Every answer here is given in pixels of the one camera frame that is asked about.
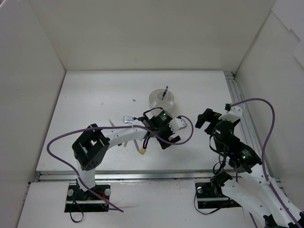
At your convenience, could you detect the white round compartment container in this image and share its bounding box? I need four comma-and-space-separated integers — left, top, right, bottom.
148, 89, 175, 114

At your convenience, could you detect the tan eraser block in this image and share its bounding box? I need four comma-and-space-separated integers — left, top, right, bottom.
139, 148, 146, 155

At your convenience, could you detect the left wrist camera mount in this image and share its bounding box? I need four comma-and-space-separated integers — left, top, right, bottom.
169, 117, 187, 133

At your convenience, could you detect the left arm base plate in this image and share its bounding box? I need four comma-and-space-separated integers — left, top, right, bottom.
64, 183, 109, 213

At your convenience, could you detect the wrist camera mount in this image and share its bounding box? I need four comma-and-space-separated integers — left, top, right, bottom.
169, 117, 187, 133
218, 104, 243, 123

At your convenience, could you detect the grey clear pen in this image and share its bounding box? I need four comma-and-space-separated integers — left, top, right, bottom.
108, 119, 115, 127

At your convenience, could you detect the clear blue-capped glue bottle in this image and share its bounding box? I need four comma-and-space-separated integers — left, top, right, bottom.
123, 116, 137, 124

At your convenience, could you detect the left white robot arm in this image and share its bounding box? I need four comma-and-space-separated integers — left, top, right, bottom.
72, 110, 187, 199

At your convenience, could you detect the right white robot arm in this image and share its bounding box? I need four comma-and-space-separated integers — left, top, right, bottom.
195, 107, 304, 228

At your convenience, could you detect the purple gel pen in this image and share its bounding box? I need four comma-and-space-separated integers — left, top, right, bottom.
133, 140, 140, 152

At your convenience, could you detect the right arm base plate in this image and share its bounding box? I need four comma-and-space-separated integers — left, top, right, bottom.
194, 182, 241, 210

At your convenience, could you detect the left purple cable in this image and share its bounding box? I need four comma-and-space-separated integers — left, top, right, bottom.
47, 115, 194, 212

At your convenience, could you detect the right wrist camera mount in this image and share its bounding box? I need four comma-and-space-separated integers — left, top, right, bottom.
218, 104, 243, 123

